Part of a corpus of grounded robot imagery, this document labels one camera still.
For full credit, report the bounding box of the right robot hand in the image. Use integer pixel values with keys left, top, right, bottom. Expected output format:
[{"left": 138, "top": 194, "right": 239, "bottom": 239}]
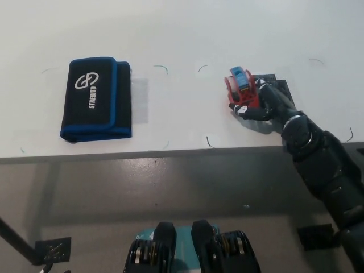
[{"left": 229, "top": 78, "right": 304, "bottom": 129}]

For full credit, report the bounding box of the red tape dispenser blue label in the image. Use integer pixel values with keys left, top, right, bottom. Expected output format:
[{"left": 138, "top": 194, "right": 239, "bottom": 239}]
[{"left": 224, "top": 67, "right": 261, "bottom": 110}]

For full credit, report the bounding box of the black tape patch on table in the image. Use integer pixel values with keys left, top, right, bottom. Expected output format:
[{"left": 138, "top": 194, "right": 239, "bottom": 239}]
[{"left": 240, "top": 73, "right": 298, "bottom": 135}]

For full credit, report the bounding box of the black floor tape patch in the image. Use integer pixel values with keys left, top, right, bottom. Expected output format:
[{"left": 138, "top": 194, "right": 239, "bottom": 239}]
[
  {"left": 34, "top": 236, "right": 71, "bottom": 263},
  {"left": 297, "top": 224, "right": 341, "bottom": 251}
]

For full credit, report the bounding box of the robot body black teal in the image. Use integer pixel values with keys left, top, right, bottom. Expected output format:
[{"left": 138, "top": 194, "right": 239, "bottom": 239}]
[{"left": 125, "top": 218, "right": 261, "bottom": 273}]

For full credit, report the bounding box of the black blue-trimmed Strebito pouch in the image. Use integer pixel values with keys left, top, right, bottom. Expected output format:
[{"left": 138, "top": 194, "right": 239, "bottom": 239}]
[{"left": 59, "top": 56, "right": 134, "bottom": 144}]

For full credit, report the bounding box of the black table leg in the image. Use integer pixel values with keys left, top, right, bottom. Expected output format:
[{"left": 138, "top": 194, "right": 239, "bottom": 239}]
[{"left": 0, "top": 217, "right": 39, "bottom": 264}]

